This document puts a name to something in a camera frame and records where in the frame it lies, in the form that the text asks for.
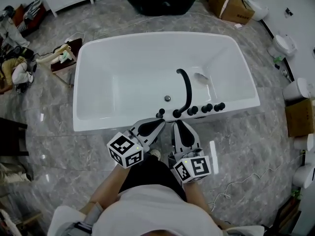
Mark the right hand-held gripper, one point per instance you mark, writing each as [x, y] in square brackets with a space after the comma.
[194, 168]

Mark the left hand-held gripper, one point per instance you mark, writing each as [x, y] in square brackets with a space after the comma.
[123, 149]

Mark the black handheld shower head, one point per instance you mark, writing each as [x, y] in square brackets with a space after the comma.
[161, 112]

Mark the person's right forearm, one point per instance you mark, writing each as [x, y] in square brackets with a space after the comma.
[197, 198]

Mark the person's left forearm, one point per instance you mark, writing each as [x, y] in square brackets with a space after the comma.
[105, 188]

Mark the white bathtub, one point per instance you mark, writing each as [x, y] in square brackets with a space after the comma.
[137, 65]

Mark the person's white shoe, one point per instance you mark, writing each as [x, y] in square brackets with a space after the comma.
[155, 154]

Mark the black faucet knob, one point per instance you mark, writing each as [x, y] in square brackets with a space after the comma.
[219, 106]
[192, 110]
[207, 108]

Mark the person's black trousers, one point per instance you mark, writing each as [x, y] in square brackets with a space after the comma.
[152, 171]

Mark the black curved faucet spout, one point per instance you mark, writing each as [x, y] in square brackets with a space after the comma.
[188, 90]

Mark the person's white shirt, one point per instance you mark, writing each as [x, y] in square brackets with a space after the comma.
[152, 213]

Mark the wooden stool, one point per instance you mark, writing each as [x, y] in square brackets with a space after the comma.
[64, 58]

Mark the tall cardboard box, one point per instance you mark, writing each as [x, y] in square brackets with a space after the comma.
[301, 118]

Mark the green bottle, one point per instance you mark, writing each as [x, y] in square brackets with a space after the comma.
[278, 59]

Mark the pink flat packet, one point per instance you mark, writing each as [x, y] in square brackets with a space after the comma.
[238, 26]

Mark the dark wooden table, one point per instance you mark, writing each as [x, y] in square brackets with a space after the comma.
[12, 136]

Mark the large open cardboard box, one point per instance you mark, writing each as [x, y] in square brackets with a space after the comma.
[229, 4]

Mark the striped cloth pile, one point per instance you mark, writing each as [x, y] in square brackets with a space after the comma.
[32, 10]

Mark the black wall fixture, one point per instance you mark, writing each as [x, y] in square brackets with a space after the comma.
[289, 11]

